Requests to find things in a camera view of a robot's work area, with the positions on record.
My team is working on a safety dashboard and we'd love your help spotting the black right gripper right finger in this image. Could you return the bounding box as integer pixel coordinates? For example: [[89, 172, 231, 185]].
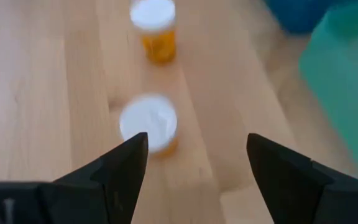
[[246, 133, 358, 224]]

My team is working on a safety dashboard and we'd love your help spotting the blue plastic bin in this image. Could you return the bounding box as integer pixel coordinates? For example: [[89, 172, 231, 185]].
[[262, 0, 347, 34]]

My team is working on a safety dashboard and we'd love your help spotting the orange pill bottle white cap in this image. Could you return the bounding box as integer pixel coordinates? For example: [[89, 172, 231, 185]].
[[119, 93, 180, 158], [129, 0, 177, 65]]

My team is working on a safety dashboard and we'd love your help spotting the teal plastic bin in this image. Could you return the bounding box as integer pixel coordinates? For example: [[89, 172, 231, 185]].
[[298, 0, 358, 187]]

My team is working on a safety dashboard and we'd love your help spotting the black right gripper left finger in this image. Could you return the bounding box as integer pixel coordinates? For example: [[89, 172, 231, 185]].
[[0, 132, 149, 224]]

